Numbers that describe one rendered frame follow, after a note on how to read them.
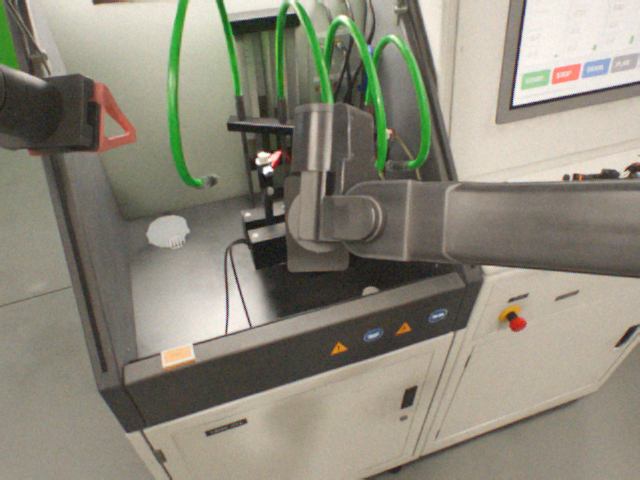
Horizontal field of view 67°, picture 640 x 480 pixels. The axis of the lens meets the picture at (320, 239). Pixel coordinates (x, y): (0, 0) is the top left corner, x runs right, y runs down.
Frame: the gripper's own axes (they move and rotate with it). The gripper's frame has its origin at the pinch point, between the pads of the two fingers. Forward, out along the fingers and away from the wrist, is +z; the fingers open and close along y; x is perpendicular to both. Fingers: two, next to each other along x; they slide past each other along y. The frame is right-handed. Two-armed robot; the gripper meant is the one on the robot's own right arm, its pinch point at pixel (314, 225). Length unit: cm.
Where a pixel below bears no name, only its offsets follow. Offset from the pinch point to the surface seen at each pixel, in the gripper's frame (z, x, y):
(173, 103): 1.5, 17.2, 16.1
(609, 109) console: 44, -68, 25
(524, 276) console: 33, -42, -11
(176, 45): 1.6, 16.6, 23.4
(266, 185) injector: 29.9, 7.6, 8.5
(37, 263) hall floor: 167, 122, -9
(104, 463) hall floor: 102, 68, -74
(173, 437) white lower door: 33, 27, -39
